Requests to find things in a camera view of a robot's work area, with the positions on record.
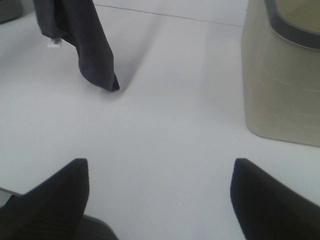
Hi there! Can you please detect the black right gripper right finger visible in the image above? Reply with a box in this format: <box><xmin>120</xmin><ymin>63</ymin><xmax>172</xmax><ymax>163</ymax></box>
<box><xmin>230</xmin><ymin>158</ymin><xmax>320</xmax><ymax>240</ymax></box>

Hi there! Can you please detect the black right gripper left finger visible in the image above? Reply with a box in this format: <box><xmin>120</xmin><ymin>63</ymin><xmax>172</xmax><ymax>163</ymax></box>
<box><xmin>0</xmin><ymin>158</ymin><xmax>118</xmax><ymax>240</ymax></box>

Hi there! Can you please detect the dark grey towel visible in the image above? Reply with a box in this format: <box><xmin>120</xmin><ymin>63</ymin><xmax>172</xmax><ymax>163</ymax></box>
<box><xmin>33</xmin><ymin>0</ymin><xmax>120</xmax><ymax>92</ymax></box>

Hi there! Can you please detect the beige bin with grey rim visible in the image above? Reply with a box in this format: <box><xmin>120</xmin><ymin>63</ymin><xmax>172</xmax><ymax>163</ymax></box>
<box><xmin>241</xmin><ymin>0</ymin><xmax>320</xmax><ymax>146</ymax></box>

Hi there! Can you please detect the grey basket with orange rim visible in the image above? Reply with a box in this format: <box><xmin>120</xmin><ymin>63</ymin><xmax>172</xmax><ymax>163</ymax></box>
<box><xmin>0</xmin><ymin>0</ymin><xmax>23</xmax><ymax>24</ymax></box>

